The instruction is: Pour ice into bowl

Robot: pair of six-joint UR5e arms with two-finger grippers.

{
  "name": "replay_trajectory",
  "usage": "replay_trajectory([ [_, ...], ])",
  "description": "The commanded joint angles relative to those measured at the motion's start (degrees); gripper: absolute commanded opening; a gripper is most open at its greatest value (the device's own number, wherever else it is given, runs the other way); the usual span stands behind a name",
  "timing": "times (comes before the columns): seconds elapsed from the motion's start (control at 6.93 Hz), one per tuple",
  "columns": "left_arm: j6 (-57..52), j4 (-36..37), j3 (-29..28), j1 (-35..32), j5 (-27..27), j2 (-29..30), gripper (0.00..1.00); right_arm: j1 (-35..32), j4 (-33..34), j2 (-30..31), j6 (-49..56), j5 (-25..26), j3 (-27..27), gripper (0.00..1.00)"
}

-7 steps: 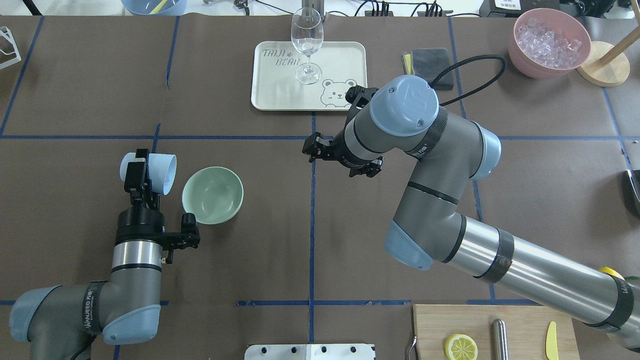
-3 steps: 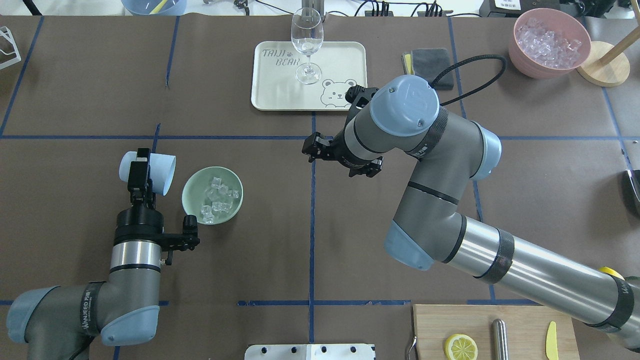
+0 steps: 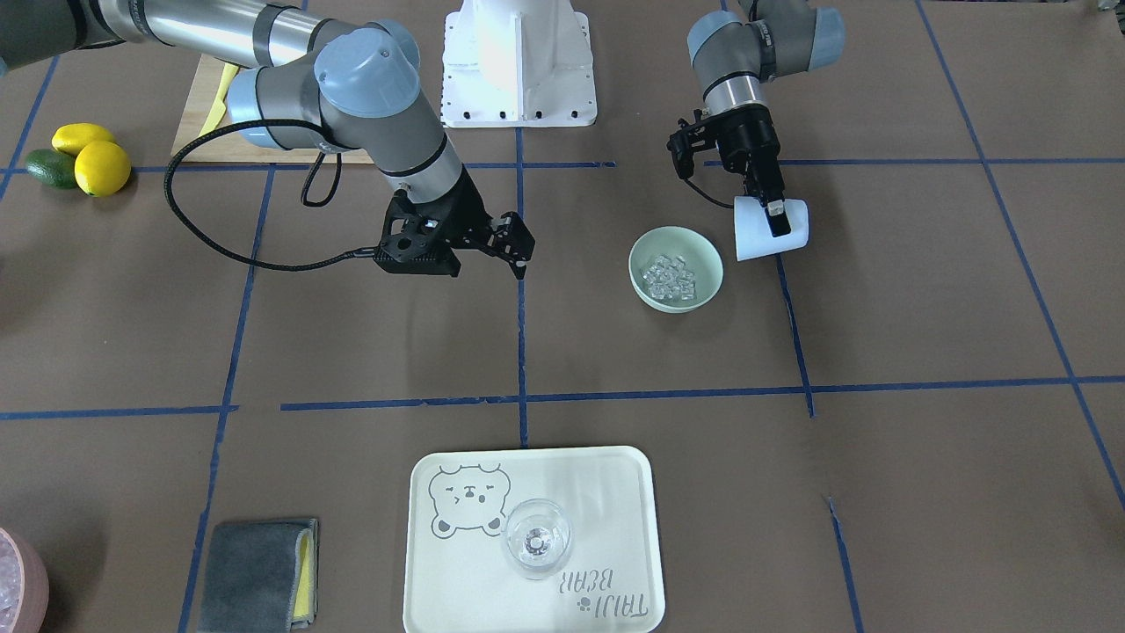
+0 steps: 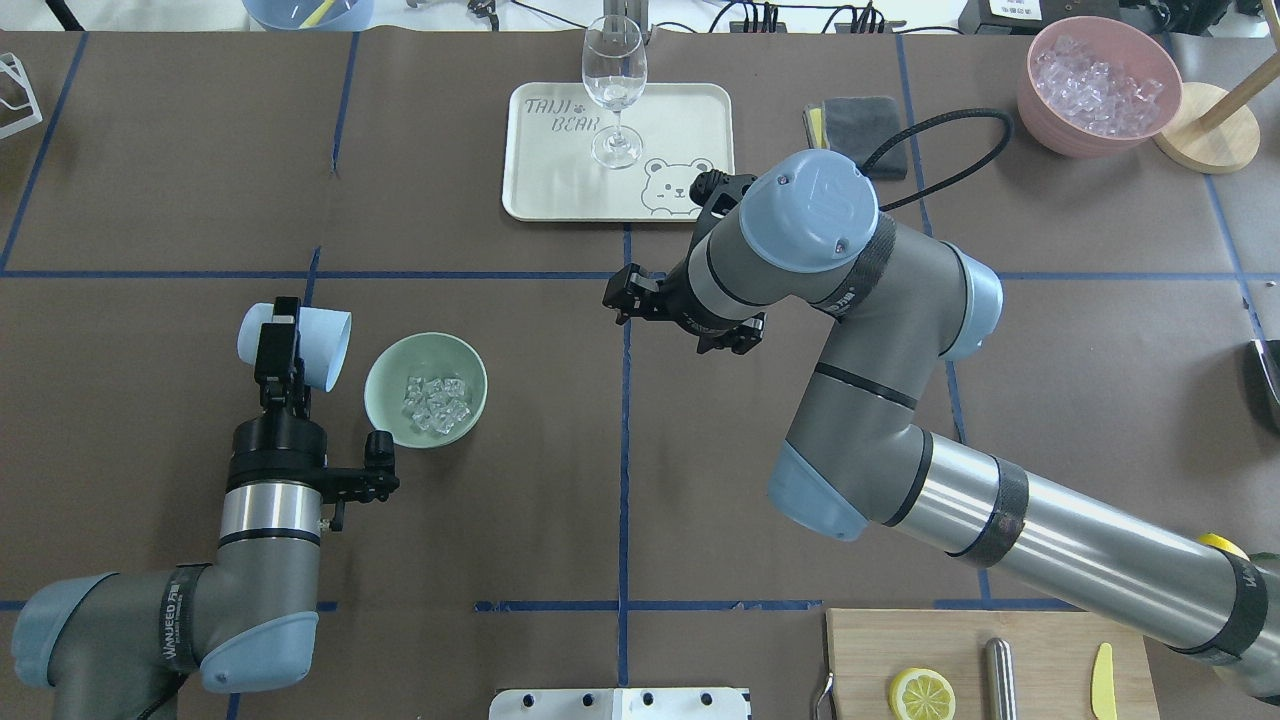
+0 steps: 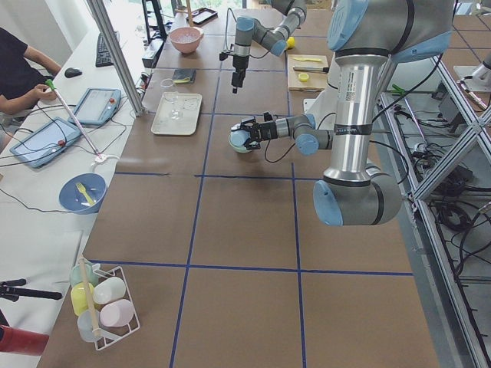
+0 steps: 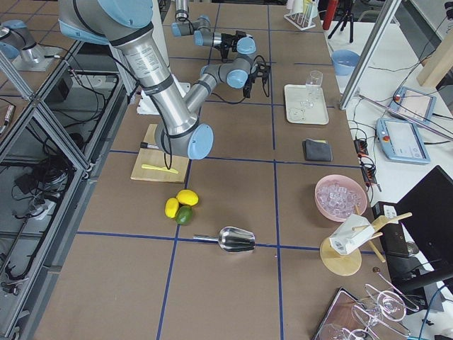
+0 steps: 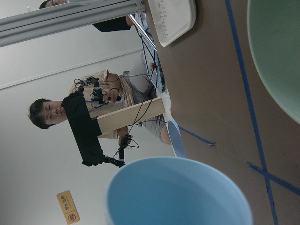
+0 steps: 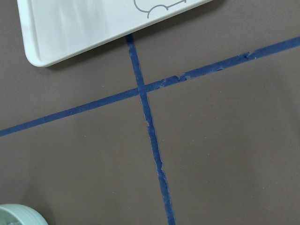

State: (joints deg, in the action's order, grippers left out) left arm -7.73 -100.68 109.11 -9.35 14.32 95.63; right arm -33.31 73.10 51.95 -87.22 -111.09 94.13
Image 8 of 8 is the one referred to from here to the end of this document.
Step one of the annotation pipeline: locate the mint green bowl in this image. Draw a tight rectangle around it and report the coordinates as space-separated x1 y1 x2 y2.
0 204 48 225

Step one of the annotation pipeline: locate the cream bear tray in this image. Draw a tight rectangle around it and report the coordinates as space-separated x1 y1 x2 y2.
17 0 207 67

